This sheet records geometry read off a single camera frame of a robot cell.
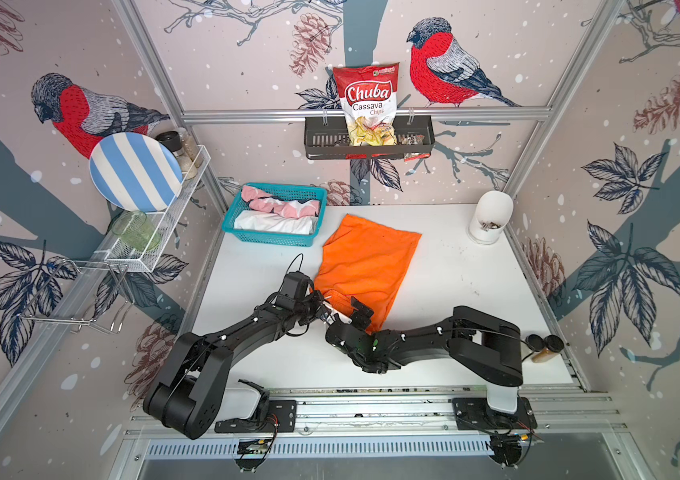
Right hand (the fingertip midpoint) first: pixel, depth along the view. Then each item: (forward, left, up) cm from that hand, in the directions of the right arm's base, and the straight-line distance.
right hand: (348, 308), depth 88 cm
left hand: (+2, +4, +2) cm, 5 cm away
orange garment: (+20, -6, -4) cm, 21 cm away
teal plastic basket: (+48, +28, +4) cm, 56 cm away
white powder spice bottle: (-10, -50, +5) cm, 51 cm away
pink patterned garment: (+42, +35, +4) cm, 55 cm away
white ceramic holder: (+37, -51, +6) cm, 63 cm away
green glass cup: (+4, +51, +30) cm, 59 cm away
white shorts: (+34, +34, +2) cm, 48 cm away
